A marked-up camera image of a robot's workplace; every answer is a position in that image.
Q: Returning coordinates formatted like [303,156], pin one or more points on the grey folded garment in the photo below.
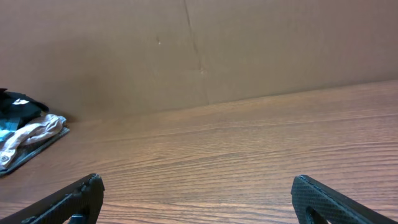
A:
[26,153]

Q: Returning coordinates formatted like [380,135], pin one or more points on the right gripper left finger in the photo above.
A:
[79,202]

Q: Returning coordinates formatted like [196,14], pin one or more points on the black polo shirt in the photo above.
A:
[19,107]

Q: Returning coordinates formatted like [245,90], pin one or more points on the beige folded garment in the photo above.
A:
[38,129]

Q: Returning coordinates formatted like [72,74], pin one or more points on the light blue printed t-shirt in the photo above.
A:
[8,127]

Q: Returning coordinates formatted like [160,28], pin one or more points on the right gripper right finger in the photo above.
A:
[316,203]

